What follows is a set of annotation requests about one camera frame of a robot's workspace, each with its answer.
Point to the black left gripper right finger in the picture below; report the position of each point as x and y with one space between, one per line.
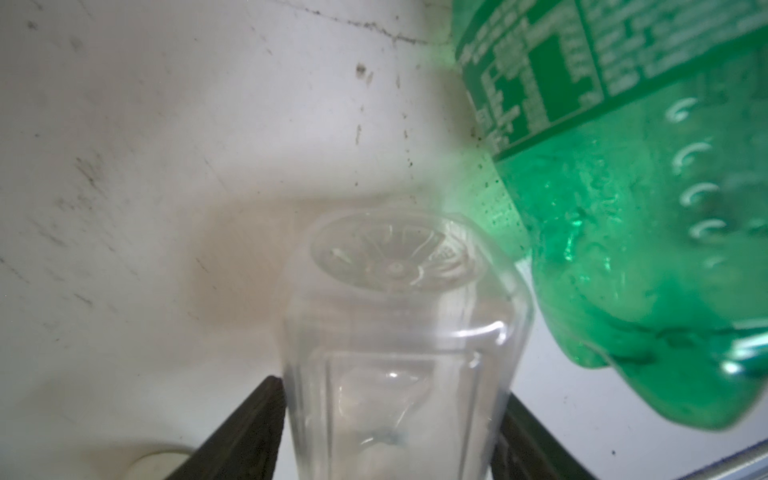
526 450

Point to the green bottle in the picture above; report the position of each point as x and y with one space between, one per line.
631 137

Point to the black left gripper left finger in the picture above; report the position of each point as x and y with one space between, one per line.
246 445

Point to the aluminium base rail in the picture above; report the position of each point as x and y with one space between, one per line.
747 464

